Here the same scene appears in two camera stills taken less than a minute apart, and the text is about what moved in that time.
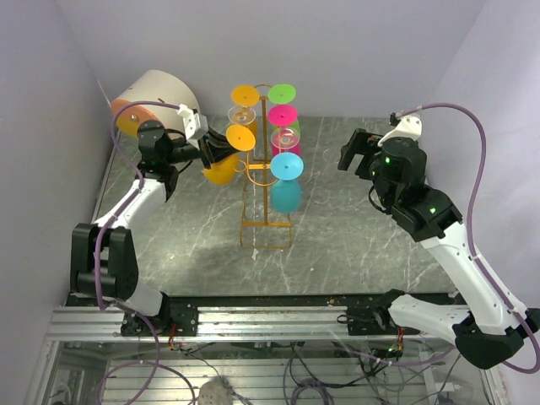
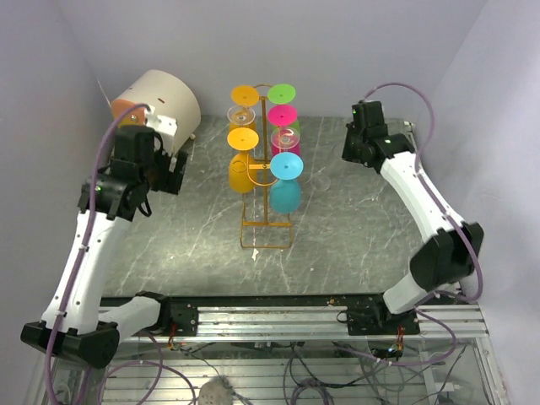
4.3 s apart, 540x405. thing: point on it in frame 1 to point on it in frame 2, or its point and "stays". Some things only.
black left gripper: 209,153 to 170,180
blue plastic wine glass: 286,190 stays
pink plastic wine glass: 284,137 stays
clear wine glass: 241,115 stays
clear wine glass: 285,137 stays
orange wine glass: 223,172 to 242,166
